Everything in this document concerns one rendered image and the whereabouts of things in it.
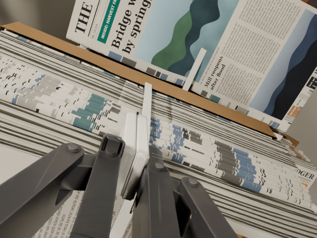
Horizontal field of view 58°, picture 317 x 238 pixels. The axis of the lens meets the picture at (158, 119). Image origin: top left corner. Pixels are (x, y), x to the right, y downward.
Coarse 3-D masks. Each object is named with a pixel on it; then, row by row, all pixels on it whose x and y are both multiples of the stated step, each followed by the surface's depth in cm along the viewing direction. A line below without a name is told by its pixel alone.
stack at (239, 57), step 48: (96, 0) 38; (144, 0) 39; (192, 0) 39; (240, 0) 39; (288, 0) 39; (96, 48) 41; (144, 48) 41; (192, 48) 41; (240, 48) 41; (288, 48) 41; (240, 96) 44; (288, 96) 44
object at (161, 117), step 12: (132, 84) 35; (120, 96) 30; (132, 96) 32; (156, 96) 35; (168, 96) 37; (120, 108) 29; (132, 108) 30; (156, 108) 32; (168, 108) 33; (120, 120) 27; (156, 120) 30; (168, 120) 30; (108, 132) 24; (156, 132) 28; (168, 132) 29; (156, 144) 26; (168, 144) 27; (168, 156) 25; (168, 168) 24; (120, 204) 21; (132, 216) 22; (72, 228) 22
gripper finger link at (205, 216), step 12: (192, 180) 15; (192, 192) 14; (204, 192) 14; (192, 204) 13; (204, 204) 13; (192, 216) 13; (204, 216) 12; (216, 216) 13; (180, 228) 14; (192, 228) 13; (204, 228) 12; (216, 228) 12; (228, 228) 12
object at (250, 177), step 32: (192, 128) 31; (224, 128) 34; (192, 160) 26; (224, 160) 28; (256, 160) 32; (288, 160) 34; (224, 192) 24; (256, 192) 27; (288, 192) 28; (256, 224) 22; (288, 224) 24
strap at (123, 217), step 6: (126, 204) 20; (132, 204) 20; (120, 210) 21; (126, 210) 20; (120, 216) 21; (126, 216) 21; (120, 222) 21; (126, 222) 21; (114, 228) 21; (120, 228) 21; (114, 234) 21; (120, 234) 21
